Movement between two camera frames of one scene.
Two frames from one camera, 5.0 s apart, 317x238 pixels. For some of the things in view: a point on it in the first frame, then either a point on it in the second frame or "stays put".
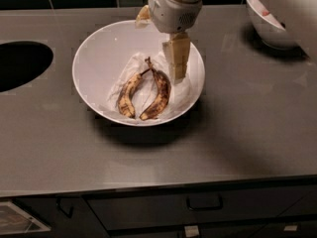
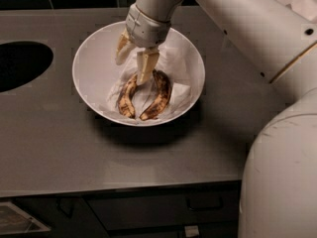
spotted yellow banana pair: [125, 99] stays put
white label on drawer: [191, 231] stays put
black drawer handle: [196, 208] stays put
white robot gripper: [172, 14] -> [145, 29]
